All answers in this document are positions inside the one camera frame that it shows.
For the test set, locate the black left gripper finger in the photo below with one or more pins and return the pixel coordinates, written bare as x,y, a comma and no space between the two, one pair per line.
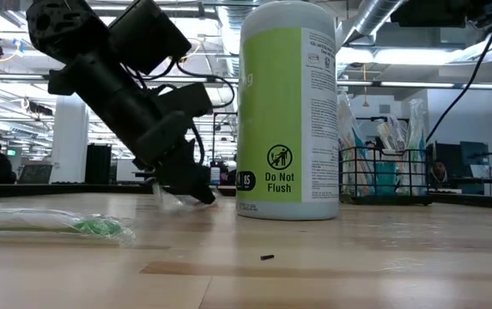
185,176

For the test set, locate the small white cap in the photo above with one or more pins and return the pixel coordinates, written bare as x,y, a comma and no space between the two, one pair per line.
386,180

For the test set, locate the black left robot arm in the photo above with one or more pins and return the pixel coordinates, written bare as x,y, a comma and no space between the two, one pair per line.
78,30

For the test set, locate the white bottle blue label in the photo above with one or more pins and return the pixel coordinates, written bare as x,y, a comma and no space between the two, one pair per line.
215,176

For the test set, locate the black cabinet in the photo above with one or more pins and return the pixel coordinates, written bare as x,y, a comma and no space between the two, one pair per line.
98,165

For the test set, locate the white pillar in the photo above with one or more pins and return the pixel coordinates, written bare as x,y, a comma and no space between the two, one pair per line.
69,141

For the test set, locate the green white wipes canister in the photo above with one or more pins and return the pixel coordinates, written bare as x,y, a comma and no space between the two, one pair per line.
271,129

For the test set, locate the green toothbrush in wrapper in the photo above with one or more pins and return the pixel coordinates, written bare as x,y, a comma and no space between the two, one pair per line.
99,226

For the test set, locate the dark grey seat back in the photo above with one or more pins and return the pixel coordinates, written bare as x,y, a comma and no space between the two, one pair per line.
35,173

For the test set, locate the long ceiling light strip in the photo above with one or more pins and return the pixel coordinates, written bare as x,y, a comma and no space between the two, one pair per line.
417,84
13,77

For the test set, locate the small black screw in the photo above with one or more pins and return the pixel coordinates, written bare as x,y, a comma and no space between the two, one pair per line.
267,257

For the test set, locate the green exit sign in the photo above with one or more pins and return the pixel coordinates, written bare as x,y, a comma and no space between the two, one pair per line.
11,152

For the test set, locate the black monitor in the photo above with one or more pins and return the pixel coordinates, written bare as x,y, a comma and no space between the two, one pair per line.
447,161

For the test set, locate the blue panel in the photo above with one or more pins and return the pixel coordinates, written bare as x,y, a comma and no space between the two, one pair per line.
474,156

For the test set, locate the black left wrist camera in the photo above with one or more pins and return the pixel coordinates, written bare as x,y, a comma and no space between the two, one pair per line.
185,101

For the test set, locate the silver ventilation duct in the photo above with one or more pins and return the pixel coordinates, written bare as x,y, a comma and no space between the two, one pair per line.
229,60
378,17

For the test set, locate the black aluminium frame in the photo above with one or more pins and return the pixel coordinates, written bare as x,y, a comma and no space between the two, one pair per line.
477,201

